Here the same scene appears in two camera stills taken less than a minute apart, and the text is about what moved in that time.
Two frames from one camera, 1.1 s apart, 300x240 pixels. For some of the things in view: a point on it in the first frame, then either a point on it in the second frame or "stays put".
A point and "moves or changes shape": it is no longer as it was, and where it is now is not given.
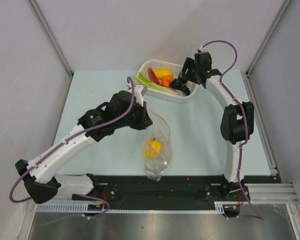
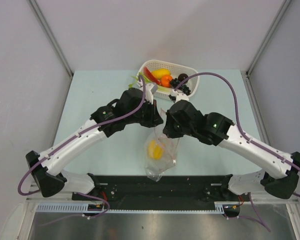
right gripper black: (189, 64) to (168, 129)
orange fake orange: (167, 80) stays put
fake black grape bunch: (177, 84) stays put
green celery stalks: (141, 78) stays put
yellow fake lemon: (160, 73) stays put
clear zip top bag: (157, 148) moves or changes shape
